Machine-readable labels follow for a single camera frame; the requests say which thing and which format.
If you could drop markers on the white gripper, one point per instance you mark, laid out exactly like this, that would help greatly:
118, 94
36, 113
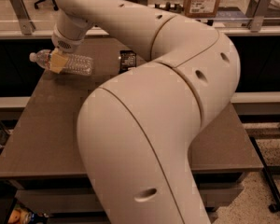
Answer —
66, 44

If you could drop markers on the clear plastic water bottle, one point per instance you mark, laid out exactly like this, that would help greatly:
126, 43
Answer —
76, 65

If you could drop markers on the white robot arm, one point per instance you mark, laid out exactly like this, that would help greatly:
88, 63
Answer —
134, 131

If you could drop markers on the small black snack bar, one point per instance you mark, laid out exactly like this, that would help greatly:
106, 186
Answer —
127, 60

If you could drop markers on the brown cardboard box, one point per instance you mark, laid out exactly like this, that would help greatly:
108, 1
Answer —
201, 8

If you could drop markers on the colourful snack box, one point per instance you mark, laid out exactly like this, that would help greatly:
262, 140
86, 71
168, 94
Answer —
22, 215

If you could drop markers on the black table leg bar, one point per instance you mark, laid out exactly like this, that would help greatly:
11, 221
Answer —
274, 207

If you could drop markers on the left metal glass bracket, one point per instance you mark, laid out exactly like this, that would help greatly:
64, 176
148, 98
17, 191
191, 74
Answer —
26, 25

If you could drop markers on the right metal glass bracket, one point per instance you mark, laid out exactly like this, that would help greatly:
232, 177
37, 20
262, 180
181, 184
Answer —
255, 13

